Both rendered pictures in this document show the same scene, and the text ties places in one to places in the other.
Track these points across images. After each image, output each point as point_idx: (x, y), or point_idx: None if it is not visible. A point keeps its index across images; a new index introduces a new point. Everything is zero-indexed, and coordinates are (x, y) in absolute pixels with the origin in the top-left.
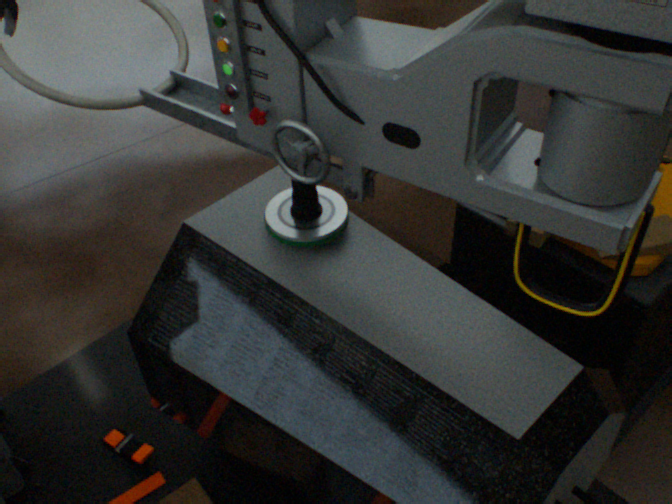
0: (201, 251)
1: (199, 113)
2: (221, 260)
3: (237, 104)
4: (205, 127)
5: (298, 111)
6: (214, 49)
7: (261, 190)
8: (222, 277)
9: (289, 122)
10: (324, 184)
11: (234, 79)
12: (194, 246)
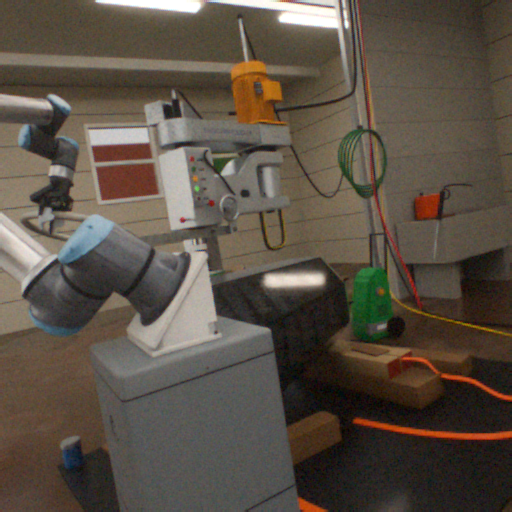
0: None
1: (167, 232)
2: (214, 289)
3: (200, 204)
4: (170, 239)
5: (218, 198)
6: (191, 182)
7: None
8: (222, 293)
9: (226, 195)
10: None
11: (199, 192)
12: None
